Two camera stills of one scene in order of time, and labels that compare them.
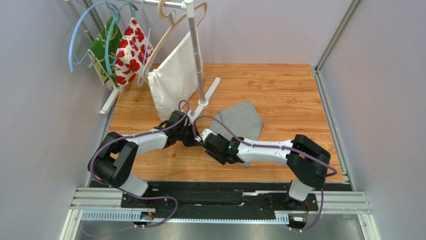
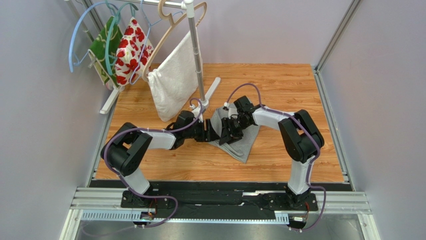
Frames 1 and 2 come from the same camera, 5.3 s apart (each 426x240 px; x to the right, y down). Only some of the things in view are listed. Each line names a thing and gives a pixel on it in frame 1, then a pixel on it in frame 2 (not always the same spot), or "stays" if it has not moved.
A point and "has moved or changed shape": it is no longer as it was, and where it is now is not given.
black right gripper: (211, 146) -> (228, 129)
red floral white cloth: (134, 51) stays
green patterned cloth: (103, 52) stays
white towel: (175, 83) stays
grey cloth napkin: (242, 118) has moved or changed shape
